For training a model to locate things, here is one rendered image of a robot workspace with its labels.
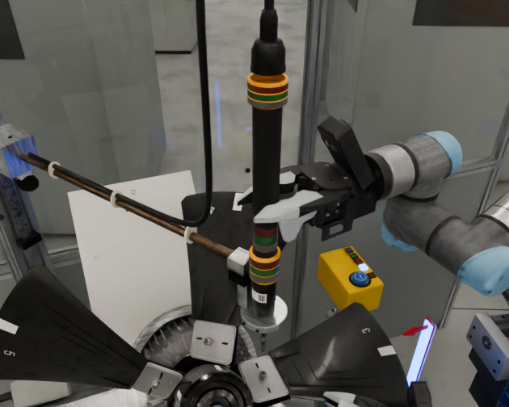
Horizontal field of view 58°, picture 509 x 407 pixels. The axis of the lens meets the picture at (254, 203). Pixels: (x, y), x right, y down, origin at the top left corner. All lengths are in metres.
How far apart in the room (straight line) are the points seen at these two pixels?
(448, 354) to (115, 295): 1.87
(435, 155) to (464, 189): 1.30
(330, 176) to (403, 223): 0.19
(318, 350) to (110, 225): 0.49
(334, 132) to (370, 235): 1.29
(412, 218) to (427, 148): 0.11
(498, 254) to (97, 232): 0.73
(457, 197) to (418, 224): 1.27
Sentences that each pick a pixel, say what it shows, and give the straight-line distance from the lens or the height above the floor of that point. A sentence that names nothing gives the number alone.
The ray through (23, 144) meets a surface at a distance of 1.01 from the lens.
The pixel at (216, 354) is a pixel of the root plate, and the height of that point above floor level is 1.24.
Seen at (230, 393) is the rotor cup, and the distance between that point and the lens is 0.76.
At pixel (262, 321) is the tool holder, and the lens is 0.68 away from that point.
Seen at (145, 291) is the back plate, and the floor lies 1.18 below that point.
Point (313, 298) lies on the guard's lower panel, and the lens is 1.91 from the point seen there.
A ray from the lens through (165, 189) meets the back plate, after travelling 1.01.
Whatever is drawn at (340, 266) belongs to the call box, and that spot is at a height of 1.07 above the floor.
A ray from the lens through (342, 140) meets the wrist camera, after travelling 0.57.
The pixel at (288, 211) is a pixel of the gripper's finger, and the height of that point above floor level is 1.56.
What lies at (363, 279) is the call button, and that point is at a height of 1.08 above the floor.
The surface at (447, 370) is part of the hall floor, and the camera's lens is 2.48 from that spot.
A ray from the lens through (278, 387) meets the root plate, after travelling 0.82.
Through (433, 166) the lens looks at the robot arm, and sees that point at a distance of 0.72.
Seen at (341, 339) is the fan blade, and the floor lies 1.18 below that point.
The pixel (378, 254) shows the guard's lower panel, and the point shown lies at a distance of 1.94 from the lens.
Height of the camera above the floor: 1.88
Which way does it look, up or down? 35 degrees down
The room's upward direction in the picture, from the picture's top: straight up
